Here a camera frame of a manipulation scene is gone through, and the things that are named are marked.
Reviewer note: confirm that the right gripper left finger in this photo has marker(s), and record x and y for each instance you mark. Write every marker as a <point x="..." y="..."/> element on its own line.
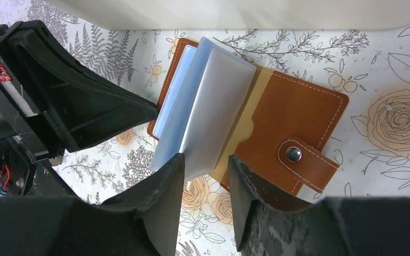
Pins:
<point x="142" y="220"/>

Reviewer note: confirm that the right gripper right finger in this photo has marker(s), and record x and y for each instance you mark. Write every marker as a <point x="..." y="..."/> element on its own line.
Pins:
<point x="270" y="221"/>

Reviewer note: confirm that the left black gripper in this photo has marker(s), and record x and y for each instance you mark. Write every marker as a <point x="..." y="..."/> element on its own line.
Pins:
<point x="50" y="102"/>

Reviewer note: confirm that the white oblong plastic tray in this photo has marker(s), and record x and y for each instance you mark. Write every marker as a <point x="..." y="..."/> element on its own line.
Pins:
<point x="223" y="14"/>

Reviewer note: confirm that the brown leather card holder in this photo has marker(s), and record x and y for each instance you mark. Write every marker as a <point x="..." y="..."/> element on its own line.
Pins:
<point x="214" y="105"/>

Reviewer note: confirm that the floral patterned table mat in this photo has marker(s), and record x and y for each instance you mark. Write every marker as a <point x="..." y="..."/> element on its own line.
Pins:
<point x="371" y="67"/>

